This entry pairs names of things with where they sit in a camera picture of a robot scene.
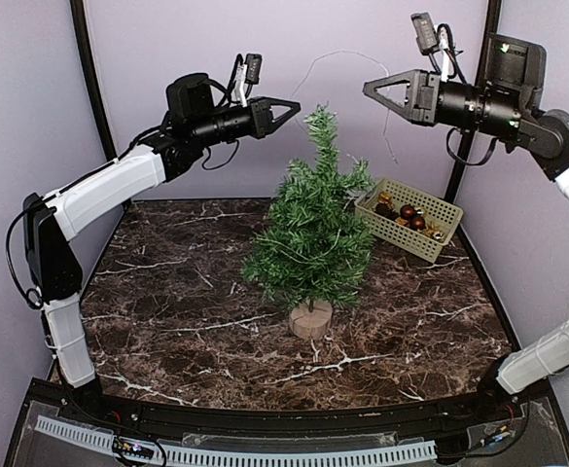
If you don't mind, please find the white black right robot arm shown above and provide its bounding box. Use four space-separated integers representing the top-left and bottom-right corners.
363 33 569 422

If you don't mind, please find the right black frame post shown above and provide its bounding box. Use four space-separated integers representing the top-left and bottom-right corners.
445 0 503 203

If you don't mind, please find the brown bauble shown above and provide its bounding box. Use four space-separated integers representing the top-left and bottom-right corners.
409 215 426 231
400 204 416 219

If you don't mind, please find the brown bauble upper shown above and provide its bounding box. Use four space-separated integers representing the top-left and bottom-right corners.
400 204 416 219

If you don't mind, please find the black front rail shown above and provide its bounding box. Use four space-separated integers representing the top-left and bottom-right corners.
30 378 523 444

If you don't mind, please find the small green christmas tree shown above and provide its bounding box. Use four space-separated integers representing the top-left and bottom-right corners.
242 105 373 340

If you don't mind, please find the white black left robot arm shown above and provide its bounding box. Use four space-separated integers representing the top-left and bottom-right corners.
16 73 301 424

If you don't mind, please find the beige plastic basket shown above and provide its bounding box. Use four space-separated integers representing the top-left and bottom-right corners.
355 178 463 263

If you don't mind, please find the gold gift box ornament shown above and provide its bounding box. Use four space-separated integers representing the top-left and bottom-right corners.
377 192 392 205

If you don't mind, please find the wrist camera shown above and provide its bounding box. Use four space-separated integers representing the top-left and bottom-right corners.
410 12 467 84
227 53 263 107

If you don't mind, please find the brown pine cone ornament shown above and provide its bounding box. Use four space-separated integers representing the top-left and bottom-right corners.
374 203 399 220

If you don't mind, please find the black frame post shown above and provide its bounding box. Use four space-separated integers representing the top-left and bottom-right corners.
445 0 503 203
69 0 117 161

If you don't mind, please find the brown bauble lower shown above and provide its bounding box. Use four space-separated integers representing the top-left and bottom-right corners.
409 215 426 231

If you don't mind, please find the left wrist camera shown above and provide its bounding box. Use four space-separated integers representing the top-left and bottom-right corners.
227 53 263 107

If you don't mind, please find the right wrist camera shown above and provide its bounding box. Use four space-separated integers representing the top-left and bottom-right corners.
410 12 467 84

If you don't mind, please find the grey slotted cable duct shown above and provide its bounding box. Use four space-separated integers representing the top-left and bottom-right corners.
34 415 438 466

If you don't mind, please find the left black frame post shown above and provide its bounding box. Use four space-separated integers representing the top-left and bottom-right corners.
69 0 117 161

